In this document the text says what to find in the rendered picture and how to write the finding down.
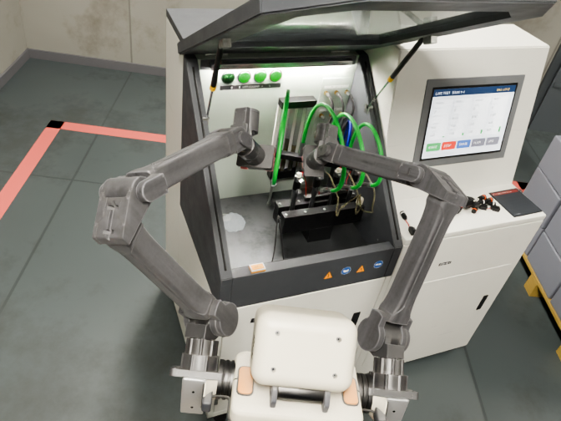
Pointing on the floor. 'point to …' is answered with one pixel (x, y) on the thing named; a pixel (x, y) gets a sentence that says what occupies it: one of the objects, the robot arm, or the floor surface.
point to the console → (479, 170)
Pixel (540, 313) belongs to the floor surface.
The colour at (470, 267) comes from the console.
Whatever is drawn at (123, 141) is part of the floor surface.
